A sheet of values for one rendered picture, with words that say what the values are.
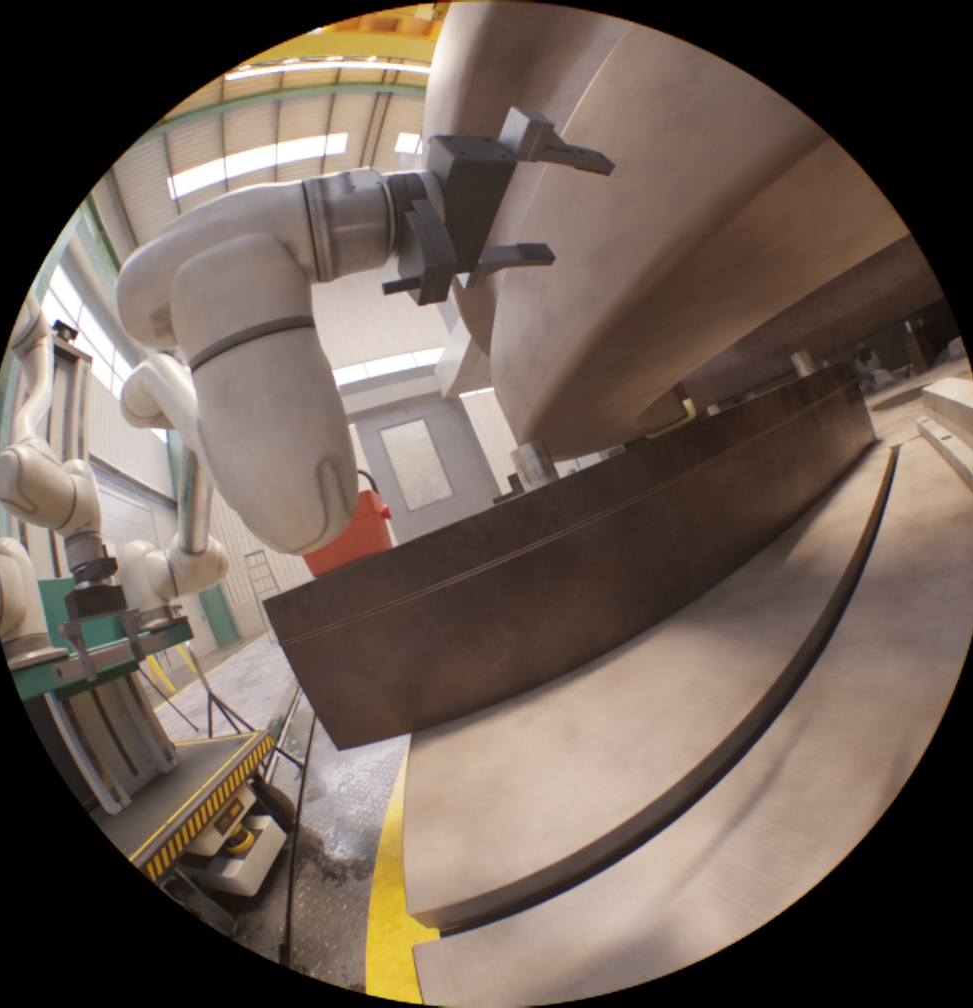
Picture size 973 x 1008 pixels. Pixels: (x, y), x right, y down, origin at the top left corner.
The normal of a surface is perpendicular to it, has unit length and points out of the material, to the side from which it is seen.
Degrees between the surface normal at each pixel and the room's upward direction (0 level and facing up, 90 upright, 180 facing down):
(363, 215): 138
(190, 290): 130
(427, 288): 180
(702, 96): 90
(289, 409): 118
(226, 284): 124
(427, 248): 112
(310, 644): 90
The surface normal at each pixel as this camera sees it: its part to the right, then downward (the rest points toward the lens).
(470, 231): 0.38, 0.92
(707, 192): -0.88, 0.35
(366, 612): 0.07, -0.08
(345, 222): 0.46, 0.63
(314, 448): 0.82, 0.17
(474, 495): 0.37, -0.20
